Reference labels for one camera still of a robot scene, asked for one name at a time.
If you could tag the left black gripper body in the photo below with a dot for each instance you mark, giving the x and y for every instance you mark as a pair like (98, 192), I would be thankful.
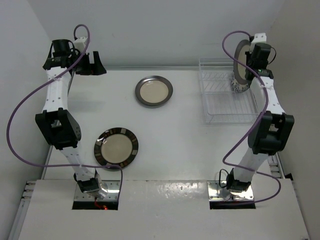
(74, 55)

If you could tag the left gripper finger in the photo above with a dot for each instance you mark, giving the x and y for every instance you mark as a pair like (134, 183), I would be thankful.
(97, 67)
(83, 67)

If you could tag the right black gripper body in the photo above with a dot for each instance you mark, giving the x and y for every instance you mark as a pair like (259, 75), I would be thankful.
(252, 51)

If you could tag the blue floral plate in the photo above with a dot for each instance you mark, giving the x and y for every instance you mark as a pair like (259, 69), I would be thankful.
(237, 87)

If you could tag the silver rim plate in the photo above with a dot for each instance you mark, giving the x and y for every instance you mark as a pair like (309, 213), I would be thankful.
(240, 55)
(153, 91)

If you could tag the dark patterned rim plate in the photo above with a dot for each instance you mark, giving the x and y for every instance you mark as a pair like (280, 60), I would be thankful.
(116, 148)

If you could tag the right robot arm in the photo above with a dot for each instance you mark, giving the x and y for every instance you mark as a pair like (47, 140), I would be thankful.
(272, 131)

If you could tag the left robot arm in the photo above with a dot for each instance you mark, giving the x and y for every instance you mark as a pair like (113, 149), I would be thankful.
(56, 123)

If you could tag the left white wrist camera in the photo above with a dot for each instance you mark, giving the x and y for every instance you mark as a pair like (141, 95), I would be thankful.
(80, 43)

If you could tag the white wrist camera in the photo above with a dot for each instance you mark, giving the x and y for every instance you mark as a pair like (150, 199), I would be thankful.
(80, 43)
(259, 38)

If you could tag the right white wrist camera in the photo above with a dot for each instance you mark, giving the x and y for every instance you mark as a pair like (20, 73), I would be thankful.
(259, 38)

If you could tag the white wire dish rack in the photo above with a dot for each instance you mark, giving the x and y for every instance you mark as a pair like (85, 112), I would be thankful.
(222, 105)

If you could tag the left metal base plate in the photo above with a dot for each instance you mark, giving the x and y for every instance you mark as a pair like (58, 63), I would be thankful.
(109, 193)

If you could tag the metal base plate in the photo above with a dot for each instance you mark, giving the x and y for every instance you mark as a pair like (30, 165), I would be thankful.
(217, 194)
(109, 193)

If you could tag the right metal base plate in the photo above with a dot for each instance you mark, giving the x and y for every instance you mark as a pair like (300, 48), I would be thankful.
(217, 194)

